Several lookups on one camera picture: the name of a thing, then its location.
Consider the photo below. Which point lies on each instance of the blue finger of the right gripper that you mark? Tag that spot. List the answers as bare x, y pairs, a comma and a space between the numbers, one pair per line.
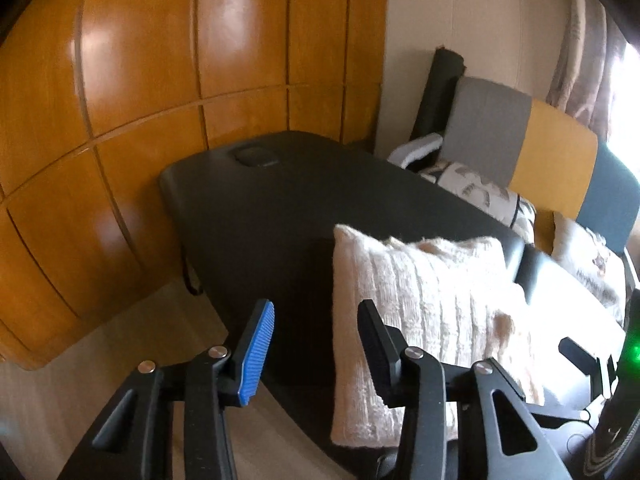
555, 416
578, 356

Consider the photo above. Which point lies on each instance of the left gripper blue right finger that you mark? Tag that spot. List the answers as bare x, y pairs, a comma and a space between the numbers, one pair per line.
409, 378

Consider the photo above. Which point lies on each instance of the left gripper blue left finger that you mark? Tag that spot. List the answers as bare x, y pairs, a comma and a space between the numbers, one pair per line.
225, 376

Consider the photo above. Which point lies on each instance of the cream knitted sweater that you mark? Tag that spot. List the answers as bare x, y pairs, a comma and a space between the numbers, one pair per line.
454, 300

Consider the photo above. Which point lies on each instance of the grey deer print pillow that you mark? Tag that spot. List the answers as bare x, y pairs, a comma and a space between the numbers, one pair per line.
584, 254

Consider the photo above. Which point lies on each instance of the triangle pattern pillow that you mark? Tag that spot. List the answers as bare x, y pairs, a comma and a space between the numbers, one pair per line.
504, 205

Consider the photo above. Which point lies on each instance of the multicolour sofa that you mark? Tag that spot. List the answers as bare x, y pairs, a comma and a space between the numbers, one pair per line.
526, 145

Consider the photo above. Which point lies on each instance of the pink left curtain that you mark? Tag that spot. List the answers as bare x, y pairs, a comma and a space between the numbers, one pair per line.
581, 86

